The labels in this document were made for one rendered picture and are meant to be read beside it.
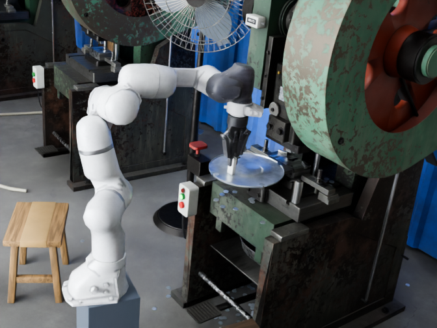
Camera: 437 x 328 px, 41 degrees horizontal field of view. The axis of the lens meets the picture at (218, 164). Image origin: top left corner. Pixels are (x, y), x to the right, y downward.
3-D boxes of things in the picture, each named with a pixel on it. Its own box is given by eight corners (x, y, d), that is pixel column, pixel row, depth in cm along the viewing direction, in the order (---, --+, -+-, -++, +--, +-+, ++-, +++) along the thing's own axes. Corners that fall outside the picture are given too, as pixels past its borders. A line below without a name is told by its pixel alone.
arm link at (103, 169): (73, 156, 179) (95, 135, 195) (91, 227, 188) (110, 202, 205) (106, 153, 176) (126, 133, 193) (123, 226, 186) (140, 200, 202)
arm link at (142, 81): (94, 56, 180) (114, 62, 167) (146, 62, 190) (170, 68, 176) (88, 117, 184) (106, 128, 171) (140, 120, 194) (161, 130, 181)
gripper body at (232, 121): (240, 109, 214) (237, 132, 218) (222, 112, 209) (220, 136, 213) (253, 116, 209) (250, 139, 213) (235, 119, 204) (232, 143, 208)
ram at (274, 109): (284, 147, 220) (296, 70, 207) (259, 133, 230) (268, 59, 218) (317, 140, 230) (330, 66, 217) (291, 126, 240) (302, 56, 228)
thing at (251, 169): (197, 159, 229) (197, 157, 229) (262, 150, 241) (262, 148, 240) (227, 192, 206) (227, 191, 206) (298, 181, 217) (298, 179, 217)
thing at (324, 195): (328, 205, 220) (332, 180, 216) (297, 186, 232) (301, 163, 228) (339, 201, 224) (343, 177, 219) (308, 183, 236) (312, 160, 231)
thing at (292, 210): (297, 222, 218) (300, 209, 215) (225, 174, 250) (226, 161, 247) (351, 205, 235) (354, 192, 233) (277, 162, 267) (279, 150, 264)
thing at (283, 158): (292, 179, 231) (294, 169, 229) (268, 164, 241) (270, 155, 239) (309, 175, 236) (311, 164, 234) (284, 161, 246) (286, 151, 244)
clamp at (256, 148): (269, 169, 244) (272, 147, 240) (244, 154, 256) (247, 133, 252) (280, 166, 248) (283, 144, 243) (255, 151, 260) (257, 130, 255)
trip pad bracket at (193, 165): (197, 202, 252) (200, 160, 243) (185, 192, 258) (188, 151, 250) (208, 198, 255) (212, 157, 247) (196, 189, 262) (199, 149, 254)
